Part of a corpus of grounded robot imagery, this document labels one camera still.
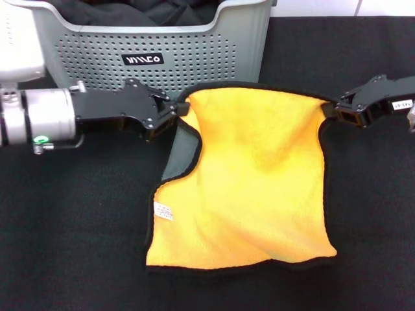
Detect grey perforated storage box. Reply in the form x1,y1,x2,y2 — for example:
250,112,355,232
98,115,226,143
30,0,276,102

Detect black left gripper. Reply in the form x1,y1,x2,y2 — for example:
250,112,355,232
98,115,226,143
73,77,191,144

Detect black tablecloth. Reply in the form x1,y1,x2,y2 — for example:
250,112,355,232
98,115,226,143
0,16,415,311

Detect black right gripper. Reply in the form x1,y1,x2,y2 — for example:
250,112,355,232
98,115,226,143
323,74,415,130

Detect yellow grey towel black trim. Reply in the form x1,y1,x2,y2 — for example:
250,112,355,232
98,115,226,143
144,80,340,277

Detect dark cloth pile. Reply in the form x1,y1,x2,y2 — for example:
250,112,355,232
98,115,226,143
60,0,225,29

